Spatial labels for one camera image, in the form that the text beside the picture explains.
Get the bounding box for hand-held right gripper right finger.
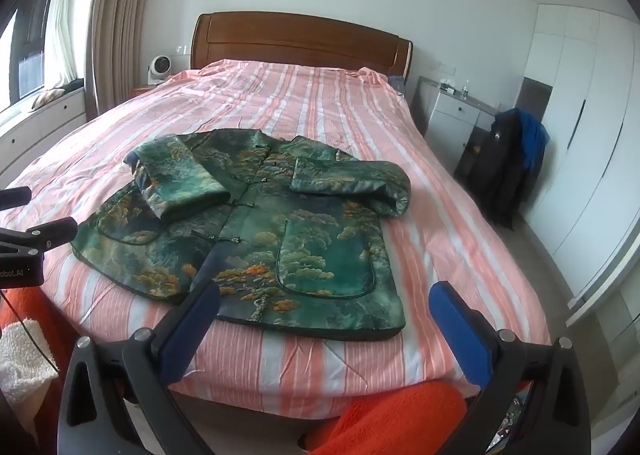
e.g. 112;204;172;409
429;280;594;455

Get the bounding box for chair with blue clothing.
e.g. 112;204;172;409
466;109;532;232

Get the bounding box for white fleece cloth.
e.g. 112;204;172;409
0;319;60;407

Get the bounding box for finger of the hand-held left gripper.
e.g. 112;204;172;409
0;186;33;209
0;216;79;252

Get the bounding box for white window seat cabinet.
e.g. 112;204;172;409
0;84;89;177

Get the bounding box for green landscape print padded jacket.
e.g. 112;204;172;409
70;129;412;342

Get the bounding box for window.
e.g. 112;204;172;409
0;0;65;112

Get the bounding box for white sheer curtain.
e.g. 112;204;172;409
44;0;82;90

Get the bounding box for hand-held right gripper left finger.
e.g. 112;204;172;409
56;280;222;455

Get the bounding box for wooden bed headboard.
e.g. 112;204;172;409
192;11;414;86

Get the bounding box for pink striped bedspread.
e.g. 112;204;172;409
0;59;551;418

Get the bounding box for white desk fan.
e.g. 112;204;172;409
146;55;174;86

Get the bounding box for white bedside desk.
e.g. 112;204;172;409
424;76;502;177

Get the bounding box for white wardrobe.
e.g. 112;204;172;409
515;2;640;303

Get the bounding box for black cable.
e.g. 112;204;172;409
0;289;60;378

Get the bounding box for blue garment on chair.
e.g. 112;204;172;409
517;110;551;177

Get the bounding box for beige curtain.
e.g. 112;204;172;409
84;0;164;122

